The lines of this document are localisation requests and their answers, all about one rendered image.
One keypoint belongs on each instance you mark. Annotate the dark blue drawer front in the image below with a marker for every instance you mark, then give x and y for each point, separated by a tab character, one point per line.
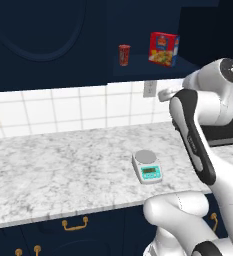
98	226

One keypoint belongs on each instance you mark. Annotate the dark blue cabinet shelf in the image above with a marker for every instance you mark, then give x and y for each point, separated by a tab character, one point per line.
144	68

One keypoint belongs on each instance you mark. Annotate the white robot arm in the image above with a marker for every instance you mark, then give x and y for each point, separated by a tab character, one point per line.
221	173

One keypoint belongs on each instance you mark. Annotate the white digital scale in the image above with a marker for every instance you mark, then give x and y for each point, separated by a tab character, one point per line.
148	168

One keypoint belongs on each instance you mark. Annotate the black hob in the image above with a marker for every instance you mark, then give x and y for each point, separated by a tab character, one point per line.
226	133

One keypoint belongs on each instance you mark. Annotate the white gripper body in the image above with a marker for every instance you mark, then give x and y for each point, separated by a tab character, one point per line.
166	94

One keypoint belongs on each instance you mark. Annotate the gold cupboard knob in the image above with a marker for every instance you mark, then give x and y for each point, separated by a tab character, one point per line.
37	250
18	252

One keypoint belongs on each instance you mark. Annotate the dark blue open cabinet door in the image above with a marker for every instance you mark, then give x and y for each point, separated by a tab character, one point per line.
204	30

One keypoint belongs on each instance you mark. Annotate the grey wall outlet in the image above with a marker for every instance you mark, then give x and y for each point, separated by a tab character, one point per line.
150	88

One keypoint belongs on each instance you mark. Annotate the red can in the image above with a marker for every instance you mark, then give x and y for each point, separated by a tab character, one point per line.
124	55

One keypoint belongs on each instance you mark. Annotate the red boxed food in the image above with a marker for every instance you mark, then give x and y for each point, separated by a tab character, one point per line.
163	50

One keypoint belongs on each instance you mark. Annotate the dark blue closed cabinet door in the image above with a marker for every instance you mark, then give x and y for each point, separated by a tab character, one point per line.
38	40

